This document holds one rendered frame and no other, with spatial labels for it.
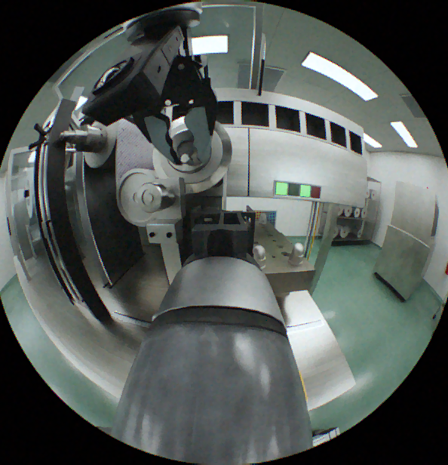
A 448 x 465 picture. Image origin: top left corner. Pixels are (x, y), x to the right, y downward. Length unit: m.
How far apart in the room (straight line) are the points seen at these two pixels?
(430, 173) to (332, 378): 4.51
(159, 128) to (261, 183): 0.48
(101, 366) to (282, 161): 0.85
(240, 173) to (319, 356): 0.62
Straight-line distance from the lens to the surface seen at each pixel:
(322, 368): 0.35
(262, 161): 0.60
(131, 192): 0.31
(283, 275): 0.29
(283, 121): 0.79
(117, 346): 0.38
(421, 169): 4.69
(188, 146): 0.24
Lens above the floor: 1.19
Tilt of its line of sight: 20 degrees down
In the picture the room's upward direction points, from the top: straight up
